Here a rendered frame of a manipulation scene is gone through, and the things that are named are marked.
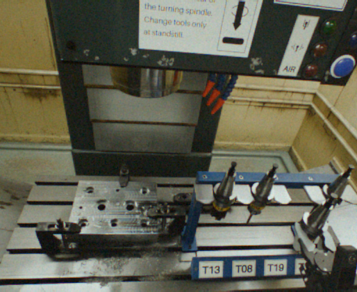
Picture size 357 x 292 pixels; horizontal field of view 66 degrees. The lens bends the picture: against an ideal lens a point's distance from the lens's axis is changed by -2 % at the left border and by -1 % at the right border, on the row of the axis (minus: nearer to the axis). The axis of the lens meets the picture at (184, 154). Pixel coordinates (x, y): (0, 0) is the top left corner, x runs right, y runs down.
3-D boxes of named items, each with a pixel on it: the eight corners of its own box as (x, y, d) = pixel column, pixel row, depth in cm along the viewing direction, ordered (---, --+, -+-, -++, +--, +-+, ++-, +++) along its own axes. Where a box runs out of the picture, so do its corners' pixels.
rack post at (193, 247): (197, 252, 98) (212, 196, 78) (182, 252, 97) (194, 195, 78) (194, 227, 105) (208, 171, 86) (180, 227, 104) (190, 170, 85)
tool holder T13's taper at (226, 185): (232, 185, 78) (237, 167, 74) (234, 197, 75) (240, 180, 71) (216, 184, 78) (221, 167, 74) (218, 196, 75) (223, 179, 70)
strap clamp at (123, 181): (128, 202, 110) (127, 175, 101) (119, 202, 110) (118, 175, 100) (130, 178, 120) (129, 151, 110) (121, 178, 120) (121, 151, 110)
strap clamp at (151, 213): (183, 233, 103) (187, 207, 93) (146, 233, 101) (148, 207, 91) (182, 225, 105) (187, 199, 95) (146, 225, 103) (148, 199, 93)
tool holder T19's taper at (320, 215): (319, 214, 74) (331, 198, 70) (327, 229, 71) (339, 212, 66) (304, 214, 73) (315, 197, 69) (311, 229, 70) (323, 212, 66)
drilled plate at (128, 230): (157, 241, 94) (158, 233, 91) (67, 242, 90) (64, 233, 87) (155, 190, 111) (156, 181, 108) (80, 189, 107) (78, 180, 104)
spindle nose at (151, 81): (180, 70, 70) (187, 20, 63) (182, 103, 58) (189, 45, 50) (117, 64, 69) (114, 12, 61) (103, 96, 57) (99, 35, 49)
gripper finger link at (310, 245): (280, 233, 78) (300, 264, 72) (288, 222, 74) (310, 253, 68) (289, 231, 79) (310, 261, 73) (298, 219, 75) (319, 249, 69)
